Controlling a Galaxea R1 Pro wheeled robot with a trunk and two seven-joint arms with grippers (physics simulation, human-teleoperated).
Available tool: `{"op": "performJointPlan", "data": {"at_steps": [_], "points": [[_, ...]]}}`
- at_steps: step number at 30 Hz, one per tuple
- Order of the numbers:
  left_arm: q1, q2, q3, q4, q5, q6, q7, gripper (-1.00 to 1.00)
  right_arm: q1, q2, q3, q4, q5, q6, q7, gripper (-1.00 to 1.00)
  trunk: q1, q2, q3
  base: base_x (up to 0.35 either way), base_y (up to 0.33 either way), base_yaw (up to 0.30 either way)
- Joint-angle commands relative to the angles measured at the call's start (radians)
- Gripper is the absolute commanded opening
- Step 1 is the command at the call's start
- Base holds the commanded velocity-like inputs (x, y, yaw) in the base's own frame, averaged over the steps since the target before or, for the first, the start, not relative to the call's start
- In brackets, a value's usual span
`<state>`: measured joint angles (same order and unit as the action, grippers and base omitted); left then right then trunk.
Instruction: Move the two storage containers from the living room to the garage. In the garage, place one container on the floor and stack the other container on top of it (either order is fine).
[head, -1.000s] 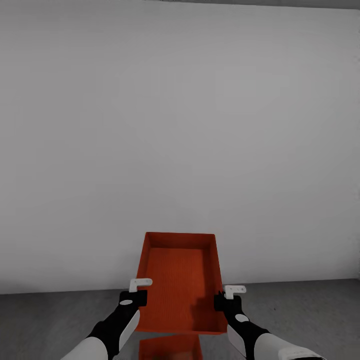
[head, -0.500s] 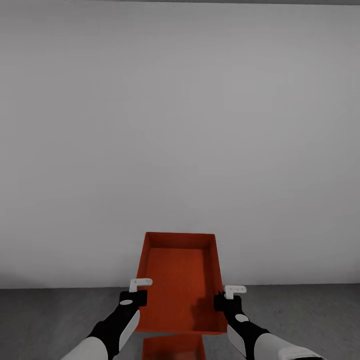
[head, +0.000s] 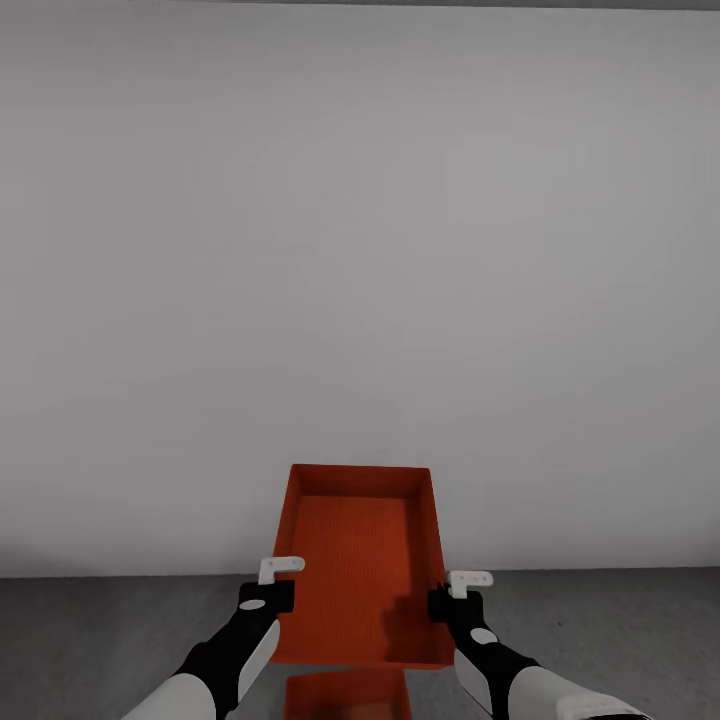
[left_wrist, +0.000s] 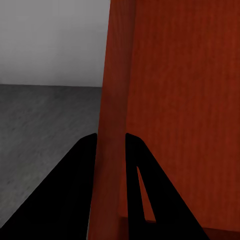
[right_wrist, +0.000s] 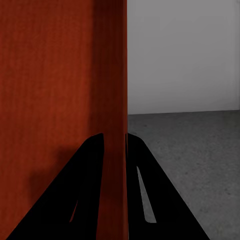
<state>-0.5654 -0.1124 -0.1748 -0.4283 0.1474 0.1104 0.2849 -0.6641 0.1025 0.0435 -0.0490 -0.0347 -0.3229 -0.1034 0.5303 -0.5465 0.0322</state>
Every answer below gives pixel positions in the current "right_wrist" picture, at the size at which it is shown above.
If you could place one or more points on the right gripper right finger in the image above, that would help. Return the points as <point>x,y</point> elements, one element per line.
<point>174,219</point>

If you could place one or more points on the storage box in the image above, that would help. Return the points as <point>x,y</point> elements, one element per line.
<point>63,79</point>

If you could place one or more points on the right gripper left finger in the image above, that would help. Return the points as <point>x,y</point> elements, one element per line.
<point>69,207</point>

